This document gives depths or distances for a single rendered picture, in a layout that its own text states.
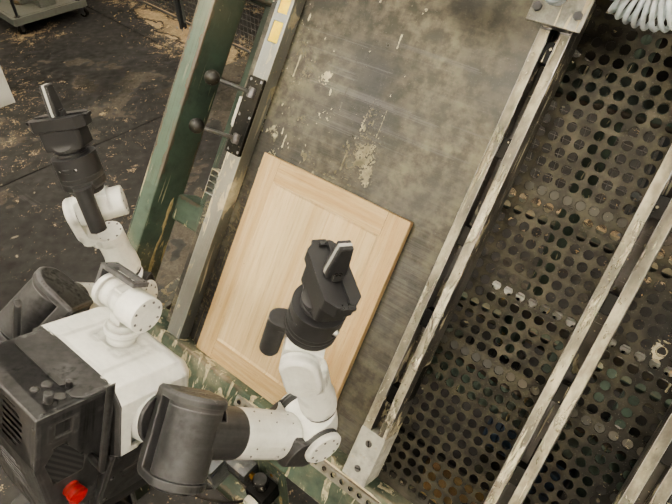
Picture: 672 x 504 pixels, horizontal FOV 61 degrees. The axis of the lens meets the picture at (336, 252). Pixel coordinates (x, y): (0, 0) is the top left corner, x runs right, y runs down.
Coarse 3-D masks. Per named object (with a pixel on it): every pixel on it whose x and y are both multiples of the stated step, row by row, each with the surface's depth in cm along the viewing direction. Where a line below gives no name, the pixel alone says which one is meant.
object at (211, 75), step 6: (210, 72) 135; (216, 72) 136; (204, 78) 136; (210, 78) 135; (216, 78) 136; (210, 84) 136; (216, 84) 137; (228, 84) 139; (234, 84) 139; (240, 90) 141; (246, 90) 141; (252, 90) 141; (252, 96) 142
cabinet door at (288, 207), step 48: (288, 192) 141; (336, 192) 134; (240, 240) 149; (288, 240) 141; (336, 240) 134; (384, 240) 128; (240, 288) 149; (288, 288) 142; (384, 288) 129; (240, 336) 150; (336, 384) 135
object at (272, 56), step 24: (288, 24) 138; (264, 48) 141; (288, 48) 142; (264, 72) 141; (264, 96) 143; (240, 168) 147; (216, 192) 150; (216, 216) 150; (216, 240) 152; (192, 264) 155; (192, 288) 155; (192, 312) 158
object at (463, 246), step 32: (544, 0) 101; (576, 0) 99; (544, 32) 105; (576, 32) 99; (544, 64) 106; (512, 96) 108; (544, 96) 106; (512, 128) 111; (512, 160) 108; (480, 192) 113; (480, 224) 111; (448, 256) 115; (448, 288) 115; (416, 320) 119; (448, 320) 121; (416, 352) 119; (384, 384) 123; (416, 384) 123; (384, 416) 127; (352, 448) 127; (384, 448) 125
